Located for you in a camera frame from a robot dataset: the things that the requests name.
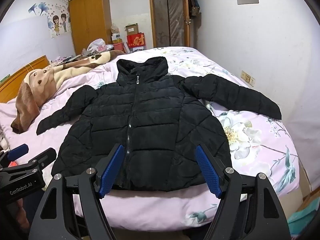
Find wooden framed screen door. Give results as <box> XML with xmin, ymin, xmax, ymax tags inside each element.
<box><xmin>148</xmin><ymin>0</ymin><xmax>192</xmax><ymax>48</ymax></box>

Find pink floral duvet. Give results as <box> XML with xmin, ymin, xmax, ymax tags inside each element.
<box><xmin>0</xmin><ymin>46</ymin><xmax>300</xmax><ymax>227</ymax></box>

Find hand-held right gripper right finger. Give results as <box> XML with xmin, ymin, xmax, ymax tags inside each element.
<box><xmin>195</xmin><ymin>144</ymin><xmax>292</xmax><ymax>240</ymax></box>

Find red gift box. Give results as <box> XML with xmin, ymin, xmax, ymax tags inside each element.
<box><xmin>127</xmin><ymin>32</ymin><xmax>145</xmax><ymax>48</ymax></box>

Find white plastic bag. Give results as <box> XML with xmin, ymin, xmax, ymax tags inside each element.
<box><xmin>86</xmin><ymin>39</ymin><xmax>107</xmax><ymax>53</ymax></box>

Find person's left forearm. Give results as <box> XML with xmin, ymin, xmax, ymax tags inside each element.
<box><xmin>10</xmin><ymin>197</ymin><xmax>33</xmax><ymax>230</ymax></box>

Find wooden wardrobe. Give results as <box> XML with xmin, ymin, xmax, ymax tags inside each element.
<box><xmin>69</xmin><ymin>0</ymin><xmax>112</xmax><ymax>55</ymax></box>

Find pink box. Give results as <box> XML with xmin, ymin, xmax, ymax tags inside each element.
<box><xmin>114</xmin><ymin>42</ymin><xmax>128</xmax><ymax>53</ymax></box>

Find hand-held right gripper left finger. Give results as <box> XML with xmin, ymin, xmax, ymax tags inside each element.
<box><xmin>29</xmin><ymin>144</ymin><xmax>125</xmax><ymax>240</ymax></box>

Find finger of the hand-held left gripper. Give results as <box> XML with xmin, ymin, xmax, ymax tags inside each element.
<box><xmin>0</xmin><ymin>144</ymin><xmax>29</xmax><ymax>167</ymax></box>
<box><xmin>30</xmin><ymin>148</ymin><xmax>57</xmax><ymax>167</ymax></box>

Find blue flower wall sticker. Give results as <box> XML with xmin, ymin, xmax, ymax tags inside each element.
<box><xmin>28</xmin><ymin>2</ymin><xmax>54</xmax><ymax>17</ymax></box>

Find teal bag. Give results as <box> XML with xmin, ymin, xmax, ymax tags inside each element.
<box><xmin>287</xmin><ymin>209</ymin><xmax>318</xmax><ymax>233</ymax></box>

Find cartoon couple wall poster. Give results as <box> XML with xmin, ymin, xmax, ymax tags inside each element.
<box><xmin>47</xmin><ymin>12</ymin><xmax>70</xmax><ymax>39</ymax></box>

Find hanging bags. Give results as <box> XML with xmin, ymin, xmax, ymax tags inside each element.
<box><xmin>186</xmin><ymin>0</ymin><xmax>201</xmax><ymax>18</ymax></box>

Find black puffer jacket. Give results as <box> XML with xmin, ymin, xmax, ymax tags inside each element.
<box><xmin>36</xmin><ymin>56</ymin><xmax>282</xmax><ymax>192</ymax></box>

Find brown cardboard box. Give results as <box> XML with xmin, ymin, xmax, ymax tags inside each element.
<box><xmin>125</xmin><ymin>24</ymin><xmax>139</xmax><ymax>36</ymax></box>

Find wooden headboard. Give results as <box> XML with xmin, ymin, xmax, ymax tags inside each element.
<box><xmin>0</xmin><ymin>55</ymin><xmax>50</xmax><ymax>103</ymax></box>

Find brown dog print blanket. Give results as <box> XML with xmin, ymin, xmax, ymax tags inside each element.
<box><xmin>11</xmin><ymin>50</ymin><xmax>125</xmax><ymax>134</ymax></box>

